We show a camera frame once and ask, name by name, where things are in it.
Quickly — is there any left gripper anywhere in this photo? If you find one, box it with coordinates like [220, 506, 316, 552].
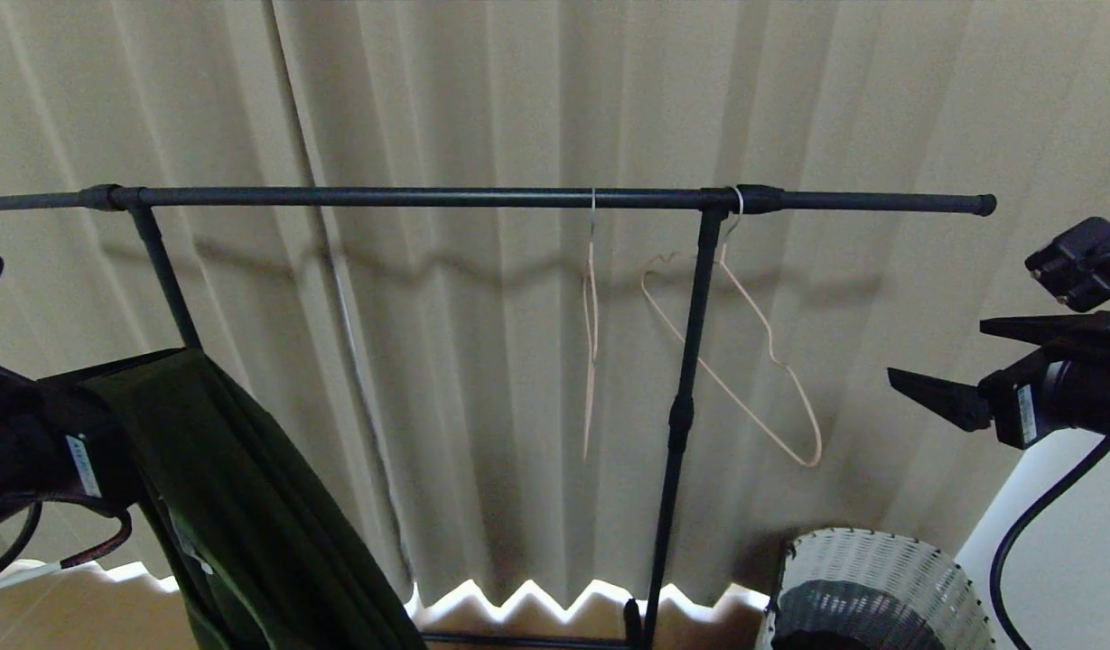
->
[0, 357, 149, 534]

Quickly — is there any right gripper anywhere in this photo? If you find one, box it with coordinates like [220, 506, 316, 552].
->
[887, 311, 1110, 450]

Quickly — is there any pink clothes hanger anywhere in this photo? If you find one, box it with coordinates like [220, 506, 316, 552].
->
[640, 188, 824, 469]
[580, 188, 602, 461]

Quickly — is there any green printed shirt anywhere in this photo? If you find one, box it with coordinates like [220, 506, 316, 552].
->
[76, 348, 429, 650]

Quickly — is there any white laundry basket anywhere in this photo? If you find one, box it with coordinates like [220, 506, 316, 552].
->
[764, 528, 998, 650]

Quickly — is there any black clothes rack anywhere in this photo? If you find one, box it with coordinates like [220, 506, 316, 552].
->
[0, 183, 998, 650]

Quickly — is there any beige curtain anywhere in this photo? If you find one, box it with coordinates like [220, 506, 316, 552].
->
[0, 0, 1110, 608]

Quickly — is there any black cable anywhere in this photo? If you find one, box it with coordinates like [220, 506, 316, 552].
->
[0, 501, 42, 588]
[988, 433, 1110, 650]

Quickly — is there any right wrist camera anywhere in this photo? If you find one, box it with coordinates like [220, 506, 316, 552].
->
[1024, 217, 1110, 314]

